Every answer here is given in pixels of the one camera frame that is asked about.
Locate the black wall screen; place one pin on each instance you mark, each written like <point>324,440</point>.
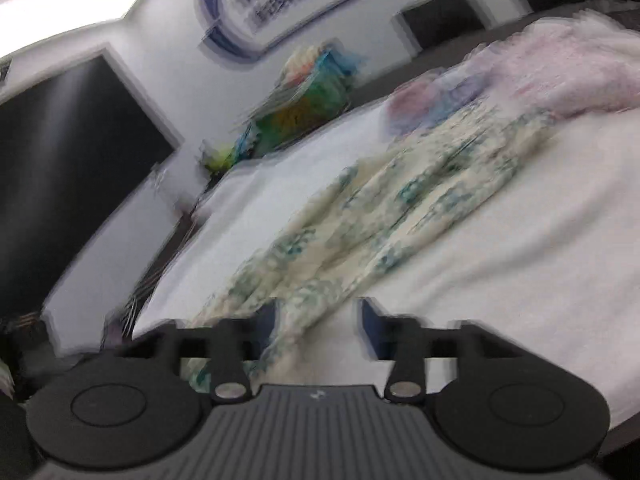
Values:
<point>65,185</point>

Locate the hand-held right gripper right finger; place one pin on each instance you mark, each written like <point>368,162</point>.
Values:
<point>369,327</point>

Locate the cream green floral garment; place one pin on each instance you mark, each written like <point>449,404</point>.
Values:
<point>380,210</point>

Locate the pastel pink blue folded garment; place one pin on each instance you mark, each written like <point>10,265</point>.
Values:
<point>435,102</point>

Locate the pale pink printed cloth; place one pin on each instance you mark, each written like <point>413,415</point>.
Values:
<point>565,70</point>

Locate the yellow green plastic item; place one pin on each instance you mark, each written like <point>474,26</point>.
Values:
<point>217,157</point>

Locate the blue clothes hangers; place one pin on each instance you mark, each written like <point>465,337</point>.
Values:
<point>342,70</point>

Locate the cream clothes in bag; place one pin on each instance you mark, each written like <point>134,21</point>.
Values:
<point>305,62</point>

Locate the white fleece blanket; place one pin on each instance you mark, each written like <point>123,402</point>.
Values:
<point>525,260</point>

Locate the green zip storage bag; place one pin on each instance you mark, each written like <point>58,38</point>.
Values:
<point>295,115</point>

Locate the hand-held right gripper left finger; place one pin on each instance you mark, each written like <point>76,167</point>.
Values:
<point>267,330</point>

